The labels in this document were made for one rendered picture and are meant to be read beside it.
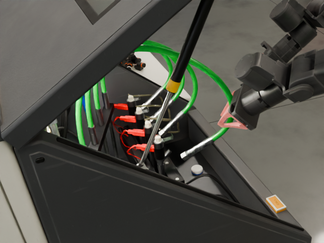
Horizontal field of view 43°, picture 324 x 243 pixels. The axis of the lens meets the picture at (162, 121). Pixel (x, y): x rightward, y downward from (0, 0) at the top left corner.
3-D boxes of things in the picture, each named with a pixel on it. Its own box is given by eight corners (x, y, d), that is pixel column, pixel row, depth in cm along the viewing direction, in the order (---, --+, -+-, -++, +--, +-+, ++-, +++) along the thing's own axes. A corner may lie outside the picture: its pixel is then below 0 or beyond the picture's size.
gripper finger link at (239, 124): (206, 124, 96) (234, 108, 89) (214, 102, 101) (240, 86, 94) (227, 140, 98) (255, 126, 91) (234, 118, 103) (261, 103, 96)
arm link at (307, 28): (323, 34, 104) (316, 27, 109) (306, 17, 102) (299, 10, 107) (302, 53, 107) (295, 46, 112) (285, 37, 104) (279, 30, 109)
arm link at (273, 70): (317, 96, 77) (320, 61, 81) (274, 65, 73) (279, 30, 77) (270, 115, 87) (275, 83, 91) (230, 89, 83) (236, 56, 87)
